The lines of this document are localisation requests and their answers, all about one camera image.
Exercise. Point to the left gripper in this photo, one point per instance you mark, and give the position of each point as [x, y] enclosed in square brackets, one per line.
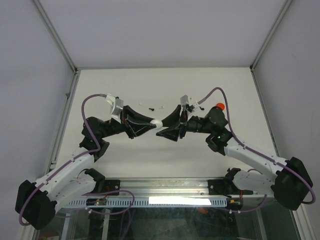
[134, 129]

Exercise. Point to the right aluminium frame post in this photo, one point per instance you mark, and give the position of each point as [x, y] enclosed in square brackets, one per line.
[271, 33]

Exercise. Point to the slotted cable duct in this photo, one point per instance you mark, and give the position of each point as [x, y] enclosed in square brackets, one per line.
[147, 202]

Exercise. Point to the white earbud charging case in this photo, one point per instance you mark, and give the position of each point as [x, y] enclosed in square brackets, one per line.
[158, 123]

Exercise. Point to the left aluminium frame post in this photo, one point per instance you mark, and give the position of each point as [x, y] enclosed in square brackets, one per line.
[54, 34]

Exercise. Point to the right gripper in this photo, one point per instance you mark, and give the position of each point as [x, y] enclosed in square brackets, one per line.
[173, 132]

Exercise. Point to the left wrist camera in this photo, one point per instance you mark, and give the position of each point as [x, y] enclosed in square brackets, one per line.
[116, 107]

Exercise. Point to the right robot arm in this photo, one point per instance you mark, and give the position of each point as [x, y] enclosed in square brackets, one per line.
[287, 180]

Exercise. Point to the aluminium frame post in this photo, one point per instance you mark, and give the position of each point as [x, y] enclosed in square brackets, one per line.
[271, 33]
[54, 34]

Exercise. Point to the red earbud charging case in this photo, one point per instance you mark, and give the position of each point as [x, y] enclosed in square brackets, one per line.
[220, 105]

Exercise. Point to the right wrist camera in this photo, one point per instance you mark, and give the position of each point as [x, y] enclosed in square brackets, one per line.
[189, 104]

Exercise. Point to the aluminium mounting rail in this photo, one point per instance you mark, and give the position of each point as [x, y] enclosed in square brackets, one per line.
[162, 186]

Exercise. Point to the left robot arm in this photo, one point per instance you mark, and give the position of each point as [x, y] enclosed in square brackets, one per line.
[38, 202]

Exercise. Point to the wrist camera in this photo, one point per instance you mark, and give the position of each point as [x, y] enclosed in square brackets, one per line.
[189, 104]
[116, 107]

